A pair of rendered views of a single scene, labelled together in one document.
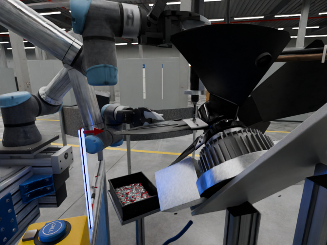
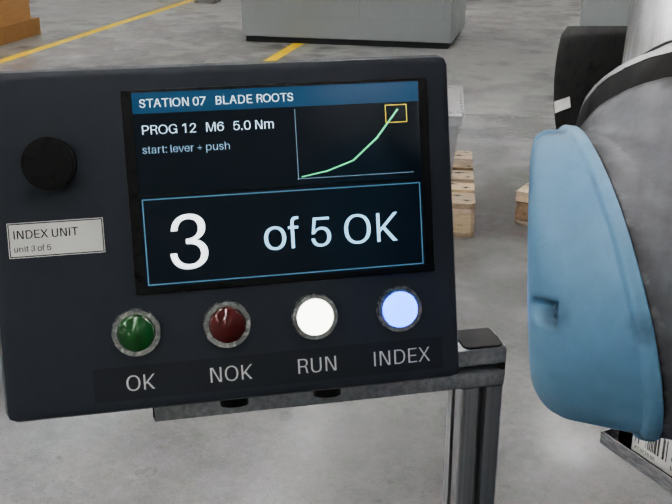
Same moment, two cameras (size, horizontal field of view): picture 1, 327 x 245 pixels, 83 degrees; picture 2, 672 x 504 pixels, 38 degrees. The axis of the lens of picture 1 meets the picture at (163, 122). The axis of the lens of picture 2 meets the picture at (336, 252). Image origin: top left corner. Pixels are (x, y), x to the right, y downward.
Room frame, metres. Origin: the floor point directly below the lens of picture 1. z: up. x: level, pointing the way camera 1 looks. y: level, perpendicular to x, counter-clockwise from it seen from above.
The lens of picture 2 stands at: (1.10, 0.99, 1.35)
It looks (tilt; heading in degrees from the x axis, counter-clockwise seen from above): 21 degrees down; 272
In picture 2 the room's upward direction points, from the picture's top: straight up
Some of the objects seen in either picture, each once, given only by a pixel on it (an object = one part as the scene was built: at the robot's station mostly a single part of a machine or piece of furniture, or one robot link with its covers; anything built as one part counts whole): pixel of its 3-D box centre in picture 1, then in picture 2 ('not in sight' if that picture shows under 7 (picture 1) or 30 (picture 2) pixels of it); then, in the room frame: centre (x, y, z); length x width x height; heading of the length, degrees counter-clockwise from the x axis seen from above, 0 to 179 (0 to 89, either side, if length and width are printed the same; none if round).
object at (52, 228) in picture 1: (52, 231); not in sight; (0.26, 0.19, 1.08); 0.04 x 0.04 x 0.02
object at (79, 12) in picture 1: (97, 19); not in sight; (0.48, 0.16, 1.47); 0.11 x 0.08 x 0.09; 114
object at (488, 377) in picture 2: not in sight; (330, 372); (1.12, 0.40, 1.04); 0.24 x 0.03 x 0.03; 14
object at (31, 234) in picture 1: (30, 235); not in sight; (0.26, 0.22, 1.08); 0.02 x 0.02 x 0.01; 14
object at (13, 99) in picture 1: (18, 106); not in sight; (0.84, 0.67, 1.20); 0.13 x 0.12 x 0.14; 163
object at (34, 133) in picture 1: (21, 131); not in sight; (0.84, 0.67, 1.09); 0.15 x 0.15 x 0.10
